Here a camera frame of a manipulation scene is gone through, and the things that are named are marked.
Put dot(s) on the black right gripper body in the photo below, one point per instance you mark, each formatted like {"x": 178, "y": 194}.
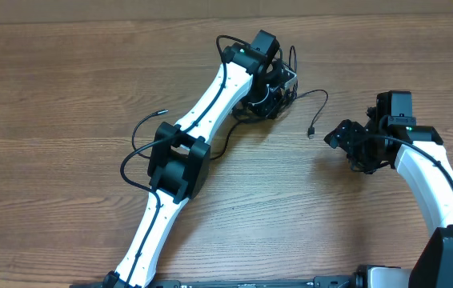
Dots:
{"x": 359, "y": 150}

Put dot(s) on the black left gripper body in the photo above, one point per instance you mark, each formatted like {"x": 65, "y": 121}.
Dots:
{"x": 265, "y": 101}

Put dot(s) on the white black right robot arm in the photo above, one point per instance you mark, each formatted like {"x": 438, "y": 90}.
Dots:
{"x": 392, "y": 137}

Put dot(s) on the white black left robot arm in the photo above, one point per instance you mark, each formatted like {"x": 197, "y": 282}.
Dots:
{"x": 251, "y": 75}

